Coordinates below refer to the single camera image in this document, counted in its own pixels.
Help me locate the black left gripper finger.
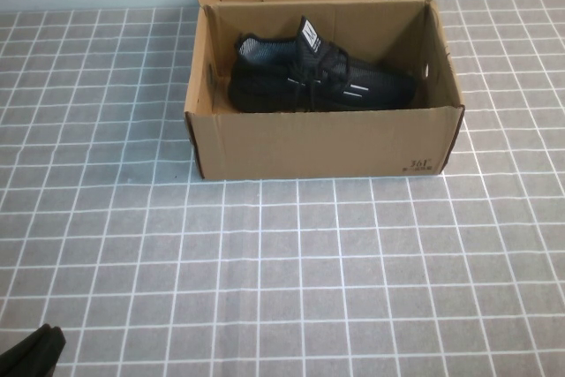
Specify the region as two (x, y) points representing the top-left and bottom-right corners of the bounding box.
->
(25, 325), (55, 377)
(43, 327), (68, 377)

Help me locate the brown cardboard shoe box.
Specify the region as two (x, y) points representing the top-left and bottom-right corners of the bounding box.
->
(184, 0), (468, 182)

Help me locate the black knit sneaker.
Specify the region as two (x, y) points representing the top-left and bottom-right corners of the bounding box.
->
(229, 14), (417, 113)

